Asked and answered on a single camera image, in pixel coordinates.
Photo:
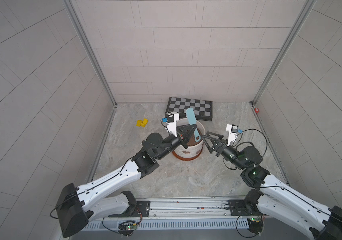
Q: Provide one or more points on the yellow plastic block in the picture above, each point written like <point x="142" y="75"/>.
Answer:
<point x="142" y="123"/>

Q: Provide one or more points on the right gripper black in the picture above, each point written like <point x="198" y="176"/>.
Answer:
<point x="219" y="147"/>

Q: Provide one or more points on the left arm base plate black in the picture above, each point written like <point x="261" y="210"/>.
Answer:
<point x="141" y="208"/>

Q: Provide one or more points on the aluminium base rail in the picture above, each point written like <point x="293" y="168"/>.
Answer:
<point x="159" y="208"/>

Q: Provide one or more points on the black grey checkerboard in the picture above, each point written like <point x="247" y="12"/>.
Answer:
<point x="203" y="109"/>

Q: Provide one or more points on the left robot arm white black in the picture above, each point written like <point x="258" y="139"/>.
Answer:
<point x="144" y="162"/>

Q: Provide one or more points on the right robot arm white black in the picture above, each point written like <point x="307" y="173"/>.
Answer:
<point x="273" y="197"/>

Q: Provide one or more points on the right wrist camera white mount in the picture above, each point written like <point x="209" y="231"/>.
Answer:
<point x="233" y="131"/>

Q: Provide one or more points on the brown mud in pot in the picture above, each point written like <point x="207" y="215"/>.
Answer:
<point x="192" y="141"/>

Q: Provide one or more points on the circuit board with wires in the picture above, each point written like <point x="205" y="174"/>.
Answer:
<point x="127" y="228"/>
<point x="256" y="226"/>

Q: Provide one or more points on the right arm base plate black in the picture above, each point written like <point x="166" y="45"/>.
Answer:
<point x="241" y="208"/>

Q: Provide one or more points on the white ceramic pot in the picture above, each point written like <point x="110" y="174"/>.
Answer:
<point x="190" y="150"/>

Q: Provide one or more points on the left circuit board with wires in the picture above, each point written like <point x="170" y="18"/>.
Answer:
<point x="127" y="228"/>

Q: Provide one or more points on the terracotta saucer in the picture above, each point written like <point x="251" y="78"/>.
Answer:
<point x="188" y="157"/>

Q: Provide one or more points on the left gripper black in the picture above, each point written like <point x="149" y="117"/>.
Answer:
<point x="182" y="130"/>

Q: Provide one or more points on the right circuit board with wires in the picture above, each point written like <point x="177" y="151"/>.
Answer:
<point x="256" y="226"/>

